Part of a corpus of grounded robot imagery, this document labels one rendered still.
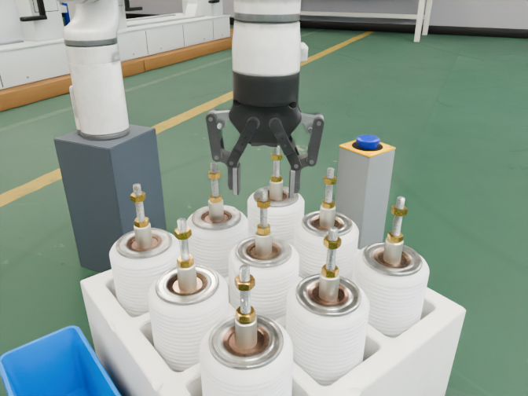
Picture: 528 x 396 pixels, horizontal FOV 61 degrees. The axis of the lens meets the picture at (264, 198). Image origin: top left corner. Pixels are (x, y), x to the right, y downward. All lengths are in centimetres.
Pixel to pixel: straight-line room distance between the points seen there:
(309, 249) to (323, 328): 17
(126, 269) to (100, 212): 35
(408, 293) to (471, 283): 48
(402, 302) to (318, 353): 13
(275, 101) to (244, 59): 5
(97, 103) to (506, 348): 85
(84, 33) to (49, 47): 191
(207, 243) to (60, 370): 29
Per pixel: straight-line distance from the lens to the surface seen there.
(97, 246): 102
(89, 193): 96
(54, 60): 282
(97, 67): 89
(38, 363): 76
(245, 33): 49
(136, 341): 60
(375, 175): 80
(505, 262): 117
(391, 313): 61
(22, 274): 112
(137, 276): 62
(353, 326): 52
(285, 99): 50
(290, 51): 49
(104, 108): 91
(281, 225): 73
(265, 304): 60
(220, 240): 66
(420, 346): 61
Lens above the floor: 58
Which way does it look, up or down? 26 degrees down
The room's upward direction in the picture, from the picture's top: straight up
